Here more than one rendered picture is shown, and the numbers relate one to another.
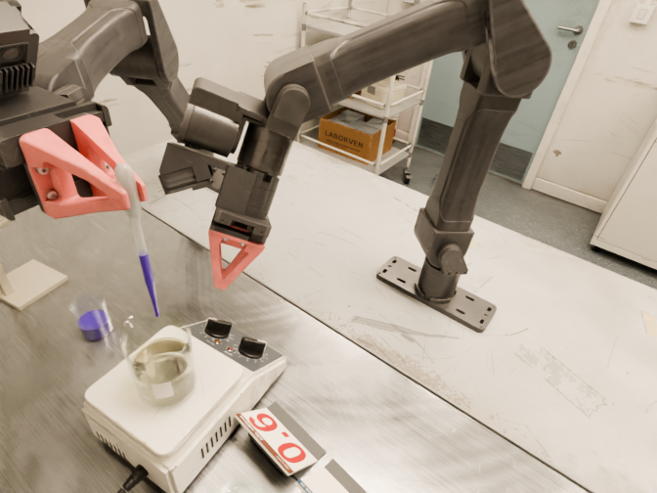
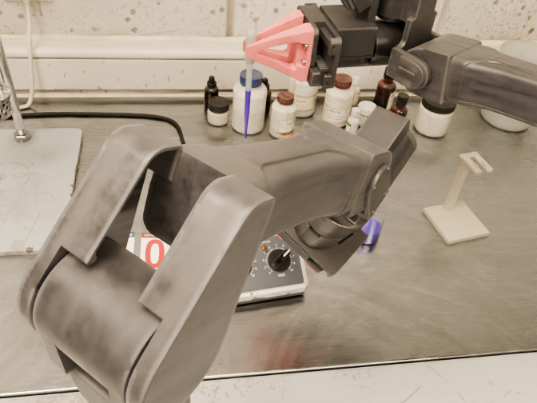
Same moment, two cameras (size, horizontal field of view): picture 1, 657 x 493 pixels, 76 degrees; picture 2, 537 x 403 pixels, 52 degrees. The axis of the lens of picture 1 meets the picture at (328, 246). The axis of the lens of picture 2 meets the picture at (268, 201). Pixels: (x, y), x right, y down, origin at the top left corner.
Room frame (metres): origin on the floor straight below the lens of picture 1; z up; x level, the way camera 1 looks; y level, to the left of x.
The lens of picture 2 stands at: (0.70, -0.25, 1.53)
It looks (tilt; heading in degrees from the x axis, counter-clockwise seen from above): 43 degrees down; 134
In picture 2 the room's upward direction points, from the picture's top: 7 degrees clockwise
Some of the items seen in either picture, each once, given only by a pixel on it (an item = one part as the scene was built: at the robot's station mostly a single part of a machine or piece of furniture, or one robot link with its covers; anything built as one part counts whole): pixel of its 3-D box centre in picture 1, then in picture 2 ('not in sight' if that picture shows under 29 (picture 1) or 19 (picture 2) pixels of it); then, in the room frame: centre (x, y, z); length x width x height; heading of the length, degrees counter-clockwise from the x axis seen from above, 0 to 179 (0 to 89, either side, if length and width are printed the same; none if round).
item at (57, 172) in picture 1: (100, 173); (283, 49); (0.28, 0.18, 1.22); 0.09 x 0.07 x 0.07; 63
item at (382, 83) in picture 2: not in sight; (386, 89); (0.15, 0.62, 0.95); 0.04 x 0.04 x 0.10
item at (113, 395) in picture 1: (167, 382); not in sight; (0.26, 0.16, 0.98); 0.12 x 0.12 x 0.01; 63
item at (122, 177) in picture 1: (125, 193); not in sight; (0.25, 0.15, 1.22); 0.01 x 0.01 x 0.04; 63
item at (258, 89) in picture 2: not in sight; (249, 101); (0.04, 0.35, 0.96); 0.06 x 0.06 x 0.11
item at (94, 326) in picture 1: (92, 316); (370, 223); (0.38, 0.31, 0.93); 0.04 x 0.04 x 0.06
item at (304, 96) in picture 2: not in sight; (303, 86); (0.06, 0.48, 0.95); 0.06 x 0.06 x 0.11
